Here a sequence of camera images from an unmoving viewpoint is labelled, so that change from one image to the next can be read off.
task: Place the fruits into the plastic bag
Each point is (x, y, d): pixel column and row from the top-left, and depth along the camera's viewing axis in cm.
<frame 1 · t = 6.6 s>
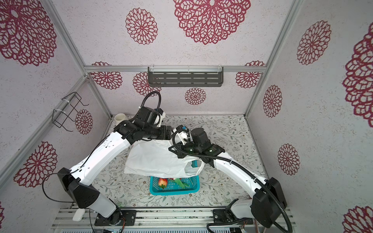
left hand: (168, 134, 75), fingers open
right hand: (168, 148, 72), fingers closed
white plastic bag: (153, 158, 80), point 16 cm above the table
teal plastic basket: (172, 188, 85), on the table
red apple: (162, 182, 83), point 5 cm above the table
pink dragon fruit: (178, 180, 81), point 7 cm above the table
white mug: (118, 118, 113), point 7 cm above the table

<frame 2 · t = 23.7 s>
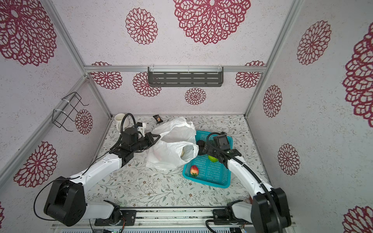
left hand: (161, 136, 82), fingers closed
right hand: (210, 147, 86), fingers open
white plastic bag: (176, 147, 74), point 25 cm above the table
teal plastic basket: (212, 173, 92), on the table
light green fruit: (212, 159, 92), point 5 cm above the table
small black snack packet: (159, 120, 118), point 2 cm above the table
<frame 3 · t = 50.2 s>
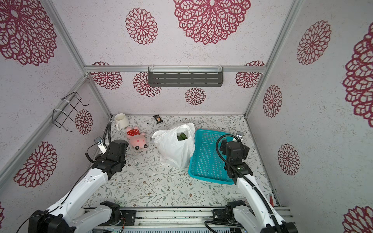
left hand: (110, 149, 80), fingers open
right hand: (234, 141, 79), fingers open
white plastic bag: (176, 145, 79), point 21 cm above the table
teal plastic basket: (206, 163, 96), on the table
small red white object: (137, 141, 97), point 8 cm above the table
dark green avocado: (182, 137, 101), point 7 cm above the table
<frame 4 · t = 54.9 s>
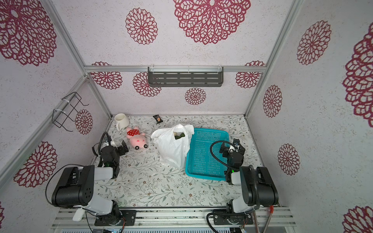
left hand: (117, 143, 93), fingers open
right hand: (231, 141, 89), fingers open
